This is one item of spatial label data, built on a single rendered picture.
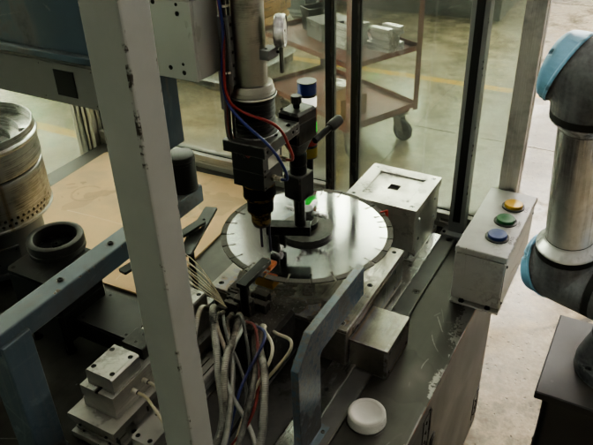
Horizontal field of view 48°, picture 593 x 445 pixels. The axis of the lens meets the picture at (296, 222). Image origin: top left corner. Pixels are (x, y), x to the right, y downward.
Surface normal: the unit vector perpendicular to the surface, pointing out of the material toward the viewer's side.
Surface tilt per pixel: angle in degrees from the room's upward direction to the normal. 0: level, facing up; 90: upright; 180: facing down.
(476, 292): 90
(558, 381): 0
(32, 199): 90
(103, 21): 90
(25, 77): 90
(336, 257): 0
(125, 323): 0
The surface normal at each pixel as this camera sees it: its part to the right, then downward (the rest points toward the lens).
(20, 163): 0.91, 0.20
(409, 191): -0.03, -0.84
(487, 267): -0.48, 0.48
